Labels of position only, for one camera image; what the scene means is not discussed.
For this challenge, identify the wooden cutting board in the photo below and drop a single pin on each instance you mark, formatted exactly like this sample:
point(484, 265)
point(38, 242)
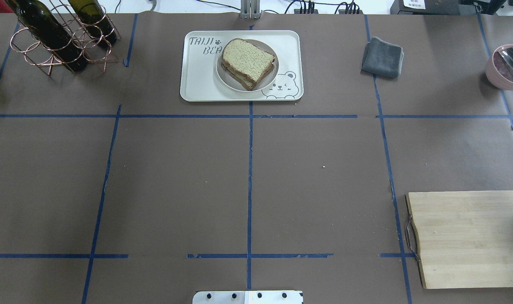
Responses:
point(463, 239)

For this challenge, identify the pink bowl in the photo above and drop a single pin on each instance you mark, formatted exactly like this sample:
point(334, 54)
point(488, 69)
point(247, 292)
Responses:
point(496, 72)

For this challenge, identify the dark green wine bottle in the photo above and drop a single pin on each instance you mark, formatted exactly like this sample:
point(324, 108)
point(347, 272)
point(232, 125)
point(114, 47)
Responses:
point(34, 15)

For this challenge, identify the bread slice on plate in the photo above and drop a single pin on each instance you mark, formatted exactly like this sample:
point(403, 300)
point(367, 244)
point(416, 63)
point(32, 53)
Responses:
point(240, 83)

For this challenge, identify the brown bread slice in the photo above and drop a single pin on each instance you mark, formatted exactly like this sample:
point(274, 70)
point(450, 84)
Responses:
point(247, 60)

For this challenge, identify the cream bear serving tray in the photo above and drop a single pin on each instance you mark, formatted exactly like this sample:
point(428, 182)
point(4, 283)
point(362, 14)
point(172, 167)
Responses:
point(199, 79)

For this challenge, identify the copper wire bottle rack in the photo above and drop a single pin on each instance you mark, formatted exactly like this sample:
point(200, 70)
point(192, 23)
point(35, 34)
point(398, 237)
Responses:
point(36, 54)

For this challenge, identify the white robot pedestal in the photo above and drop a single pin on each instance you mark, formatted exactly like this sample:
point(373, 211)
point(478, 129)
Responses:
point(249, 297)

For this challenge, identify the black computer box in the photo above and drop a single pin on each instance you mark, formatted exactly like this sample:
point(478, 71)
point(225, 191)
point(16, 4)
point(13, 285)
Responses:
point(431, 7)

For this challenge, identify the aluminium frame post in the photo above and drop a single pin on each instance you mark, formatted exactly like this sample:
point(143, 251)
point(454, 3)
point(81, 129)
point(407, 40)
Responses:
point(250, 9)

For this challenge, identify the white round plate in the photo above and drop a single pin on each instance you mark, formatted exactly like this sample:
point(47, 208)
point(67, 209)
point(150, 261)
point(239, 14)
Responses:
point(247, 65)

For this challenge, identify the folded grey cloth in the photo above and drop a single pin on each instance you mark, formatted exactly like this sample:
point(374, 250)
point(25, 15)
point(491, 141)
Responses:
point(382, 58)

